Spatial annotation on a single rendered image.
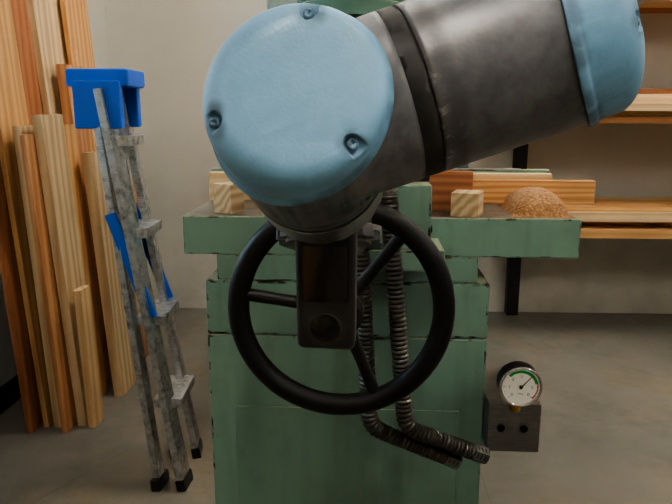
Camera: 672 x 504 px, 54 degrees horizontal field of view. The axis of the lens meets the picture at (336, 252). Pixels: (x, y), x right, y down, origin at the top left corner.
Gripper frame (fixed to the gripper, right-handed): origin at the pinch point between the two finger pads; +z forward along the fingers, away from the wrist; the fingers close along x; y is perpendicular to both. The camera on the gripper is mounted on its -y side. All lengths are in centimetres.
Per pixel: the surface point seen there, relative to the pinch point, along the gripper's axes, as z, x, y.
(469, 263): 34.7, -18.2, 3.3
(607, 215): 226, -106, 49
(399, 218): 13.7, -6.8, 6.1
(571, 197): 46, -37, 16
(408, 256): 24.6, -8.5, 2.9
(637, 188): 270, -137, 72
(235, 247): 33.7, 17.5, 5.5
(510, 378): 34.4, -23.8, -13.8
